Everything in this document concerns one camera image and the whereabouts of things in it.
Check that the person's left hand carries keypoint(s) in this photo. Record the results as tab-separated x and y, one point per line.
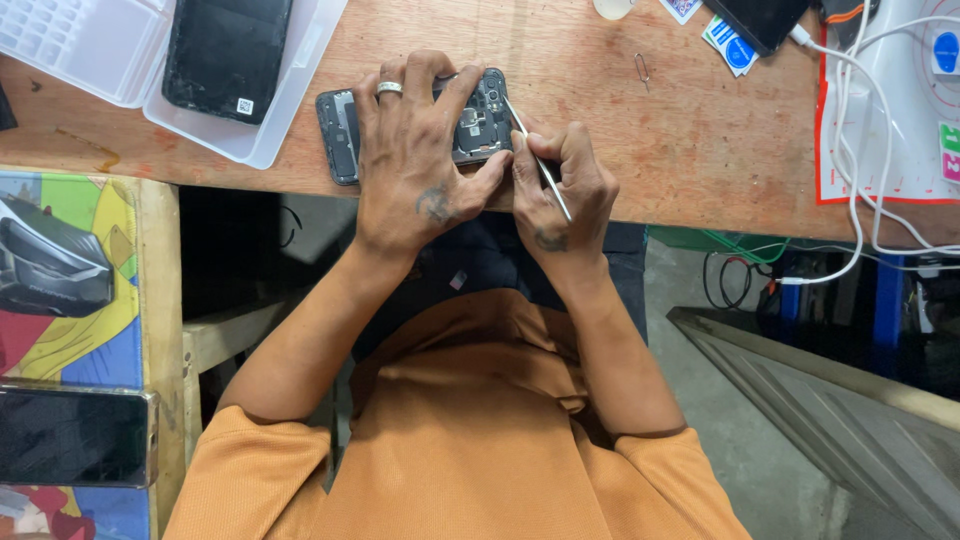
409	165

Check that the small patterned card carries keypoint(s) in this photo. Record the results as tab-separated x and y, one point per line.
680	7

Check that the clear plastic organizer box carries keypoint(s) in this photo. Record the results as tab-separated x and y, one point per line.
112	60

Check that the white round object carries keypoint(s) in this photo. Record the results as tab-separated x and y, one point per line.
613	7

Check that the black phone back cover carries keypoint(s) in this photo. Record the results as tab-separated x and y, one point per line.
225	56

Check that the white repair mat red edge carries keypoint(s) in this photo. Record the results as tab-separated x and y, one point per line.
911	142

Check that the grey metal panel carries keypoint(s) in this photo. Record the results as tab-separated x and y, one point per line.
825	420

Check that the colourful printed mouse pad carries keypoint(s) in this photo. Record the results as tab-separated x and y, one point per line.
82	315

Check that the metal SIM ejector pin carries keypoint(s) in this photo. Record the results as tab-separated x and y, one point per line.
643	71

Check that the black object at table edge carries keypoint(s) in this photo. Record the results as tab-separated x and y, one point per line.
6	109

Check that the green and pink stickers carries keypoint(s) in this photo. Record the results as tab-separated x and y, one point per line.
951	154

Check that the black smartphone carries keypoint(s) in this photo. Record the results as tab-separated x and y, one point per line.
484	124

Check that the black and orange tool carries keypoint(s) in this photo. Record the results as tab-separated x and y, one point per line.
844	15

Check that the white and blue wipe packets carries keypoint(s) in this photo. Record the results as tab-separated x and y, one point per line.
731	46

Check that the blue round sticker packet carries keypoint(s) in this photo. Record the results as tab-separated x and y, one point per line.
946	52

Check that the blue table leg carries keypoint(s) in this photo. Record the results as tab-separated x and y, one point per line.
889	315

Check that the orange shirt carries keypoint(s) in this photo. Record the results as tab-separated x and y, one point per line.
465	435

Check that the dark trousers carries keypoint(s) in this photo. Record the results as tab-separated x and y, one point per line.
472	255

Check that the wooden stool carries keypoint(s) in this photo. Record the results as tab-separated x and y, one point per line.
225	337

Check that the person's right hand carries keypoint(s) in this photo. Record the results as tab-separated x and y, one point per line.
581	195

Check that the thin metal pry tool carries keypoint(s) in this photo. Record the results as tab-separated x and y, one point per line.
556	191

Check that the black phone with gold frame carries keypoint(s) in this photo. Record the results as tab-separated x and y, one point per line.
71	435

